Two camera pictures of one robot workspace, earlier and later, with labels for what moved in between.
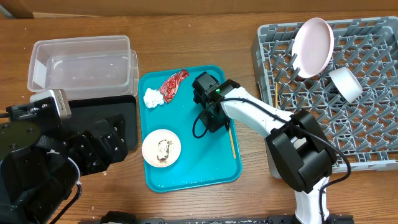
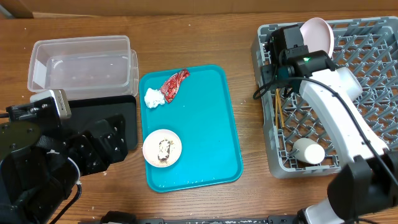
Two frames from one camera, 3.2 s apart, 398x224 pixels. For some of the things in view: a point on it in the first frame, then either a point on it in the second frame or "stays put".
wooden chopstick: (232, 142) -> (281, 107)
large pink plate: (313, 47) stays put
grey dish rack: (366, 130) stays put
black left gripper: (115, 143) stays put
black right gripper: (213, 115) -> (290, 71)
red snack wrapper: (170, 87) stays put
